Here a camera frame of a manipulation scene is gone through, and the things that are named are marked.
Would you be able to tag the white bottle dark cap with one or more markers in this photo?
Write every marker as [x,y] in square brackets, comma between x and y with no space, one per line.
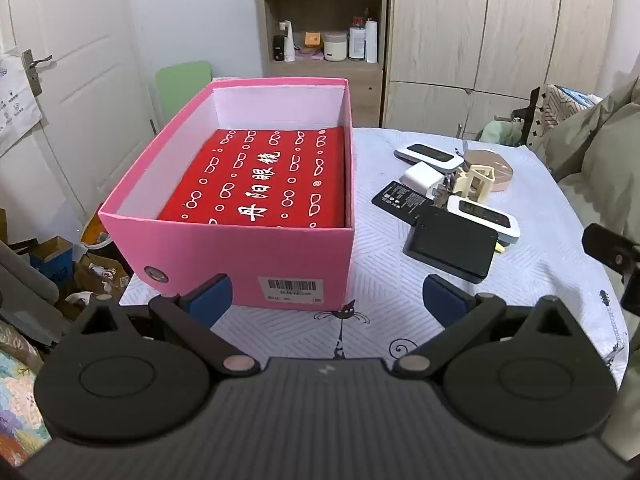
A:
[356,42]

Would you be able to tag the white jar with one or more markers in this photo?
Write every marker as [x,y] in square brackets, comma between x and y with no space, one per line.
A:
[335,50]

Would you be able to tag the black phone battery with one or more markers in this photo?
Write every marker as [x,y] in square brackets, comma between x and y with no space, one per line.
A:
[400,199]

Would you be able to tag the trash bin with orange bag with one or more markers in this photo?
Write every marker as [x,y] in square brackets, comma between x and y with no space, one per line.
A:
[95,230]

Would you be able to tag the white printed tote bag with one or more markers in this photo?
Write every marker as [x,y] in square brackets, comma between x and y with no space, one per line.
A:
[15,105]

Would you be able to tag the white tube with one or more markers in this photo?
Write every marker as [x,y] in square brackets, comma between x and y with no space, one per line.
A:
[289,45]

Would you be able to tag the black hard drive case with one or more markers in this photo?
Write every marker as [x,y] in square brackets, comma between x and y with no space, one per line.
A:
[445,245]

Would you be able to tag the floral blanket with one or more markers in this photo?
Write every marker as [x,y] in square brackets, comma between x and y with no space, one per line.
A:
[15,395]

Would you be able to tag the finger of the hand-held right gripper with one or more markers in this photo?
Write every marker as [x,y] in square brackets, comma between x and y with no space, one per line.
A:
[607,247]

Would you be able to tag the olive jacket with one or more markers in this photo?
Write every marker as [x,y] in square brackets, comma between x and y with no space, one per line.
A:
[605,160]

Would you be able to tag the light wooden wardrobe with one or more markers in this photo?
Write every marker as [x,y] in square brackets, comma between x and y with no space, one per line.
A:
[435,35]

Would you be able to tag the pink round case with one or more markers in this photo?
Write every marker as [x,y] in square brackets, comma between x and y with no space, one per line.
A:
[502,172]

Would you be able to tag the slim white bottle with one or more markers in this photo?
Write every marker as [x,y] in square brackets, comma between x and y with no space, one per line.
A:
[370,42]

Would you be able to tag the grey chair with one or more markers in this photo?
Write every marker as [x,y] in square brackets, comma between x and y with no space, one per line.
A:
[20,290]

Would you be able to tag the cream hair claw clip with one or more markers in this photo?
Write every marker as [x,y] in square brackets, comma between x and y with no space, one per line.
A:
[460,185]

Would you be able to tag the open cardboard box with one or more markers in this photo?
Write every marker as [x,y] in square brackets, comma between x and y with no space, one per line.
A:
[100,275]

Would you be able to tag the pink cardboard box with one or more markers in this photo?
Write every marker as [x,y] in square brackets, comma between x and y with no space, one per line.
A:
[200,260]

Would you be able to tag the red printed cloth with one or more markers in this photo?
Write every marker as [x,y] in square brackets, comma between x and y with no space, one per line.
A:
[250,180]

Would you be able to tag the black bottle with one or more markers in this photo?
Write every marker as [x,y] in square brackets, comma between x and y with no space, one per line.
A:
[278,47]

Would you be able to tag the small orange box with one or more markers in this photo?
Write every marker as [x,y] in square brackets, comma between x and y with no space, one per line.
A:
[313,41]

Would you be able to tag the black cream patterned bag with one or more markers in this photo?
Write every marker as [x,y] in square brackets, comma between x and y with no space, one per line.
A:
[555,110]

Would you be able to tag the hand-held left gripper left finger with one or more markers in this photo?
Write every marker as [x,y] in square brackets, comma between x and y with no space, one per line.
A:
[212,297]

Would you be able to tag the white pocket router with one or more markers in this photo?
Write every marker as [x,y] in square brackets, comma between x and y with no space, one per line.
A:
[482,215]
[427,154]

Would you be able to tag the light green cloth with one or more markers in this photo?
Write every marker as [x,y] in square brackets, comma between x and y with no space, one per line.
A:
[500,132]

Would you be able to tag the white charger plug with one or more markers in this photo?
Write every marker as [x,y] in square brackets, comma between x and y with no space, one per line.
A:
[420,176]

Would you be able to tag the green folding board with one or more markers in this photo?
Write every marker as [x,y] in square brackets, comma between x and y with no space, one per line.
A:
[180,85]

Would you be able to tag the wooden shelf unit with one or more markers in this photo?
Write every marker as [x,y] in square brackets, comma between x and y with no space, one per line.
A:
[370,95]

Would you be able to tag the blue cardboard box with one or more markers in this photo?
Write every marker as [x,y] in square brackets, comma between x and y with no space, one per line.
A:
[52,265]

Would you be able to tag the white door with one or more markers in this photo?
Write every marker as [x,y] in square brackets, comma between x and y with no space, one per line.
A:
[75,85]

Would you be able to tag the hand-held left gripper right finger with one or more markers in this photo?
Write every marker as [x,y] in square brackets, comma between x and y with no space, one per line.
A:
[442,302]

